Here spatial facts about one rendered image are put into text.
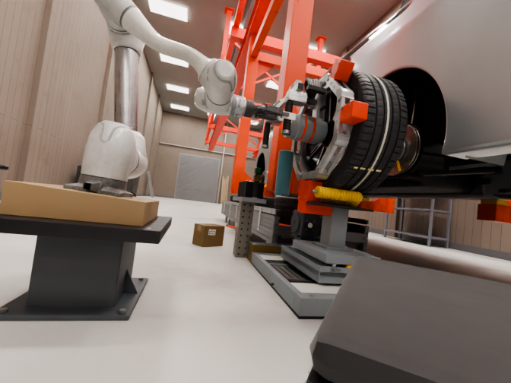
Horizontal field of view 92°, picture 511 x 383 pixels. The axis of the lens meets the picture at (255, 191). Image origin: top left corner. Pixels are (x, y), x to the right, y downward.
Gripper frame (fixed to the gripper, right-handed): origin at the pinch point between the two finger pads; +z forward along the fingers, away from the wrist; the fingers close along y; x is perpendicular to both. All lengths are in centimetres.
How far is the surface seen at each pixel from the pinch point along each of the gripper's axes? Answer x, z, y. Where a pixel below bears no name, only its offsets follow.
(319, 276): -70, 23, 4
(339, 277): -71, 34, 4
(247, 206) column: -44, 4, -77
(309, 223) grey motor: -50, 39, -43
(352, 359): -50, -26, 93
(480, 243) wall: -62, 450, -213
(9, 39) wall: 147, -316, -318
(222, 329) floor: -83, -22, 25
